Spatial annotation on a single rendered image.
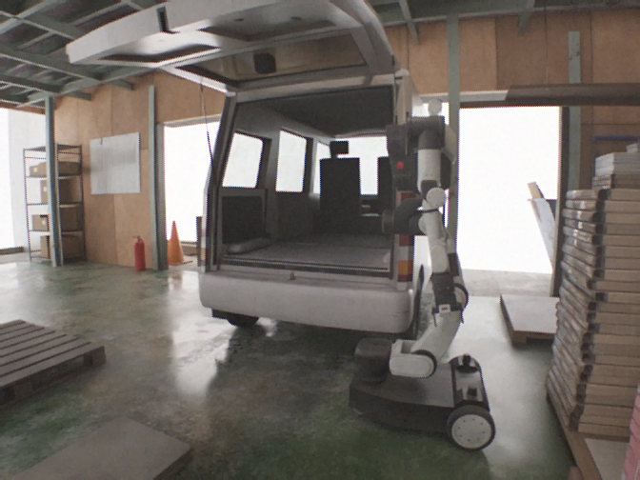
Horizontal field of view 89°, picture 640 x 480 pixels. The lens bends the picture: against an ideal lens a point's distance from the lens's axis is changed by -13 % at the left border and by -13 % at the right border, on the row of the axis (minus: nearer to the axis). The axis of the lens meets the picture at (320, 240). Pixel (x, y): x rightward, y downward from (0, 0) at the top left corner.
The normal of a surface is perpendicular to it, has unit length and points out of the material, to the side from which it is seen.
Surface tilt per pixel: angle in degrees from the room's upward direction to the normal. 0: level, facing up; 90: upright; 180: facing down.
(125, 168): 90
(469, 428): 90
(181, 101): 90
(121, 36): 106
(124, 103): 90
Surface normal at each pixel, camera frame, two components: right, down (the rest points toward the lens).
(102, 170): -0.37, 0.11
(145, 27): -0.35, 0.38
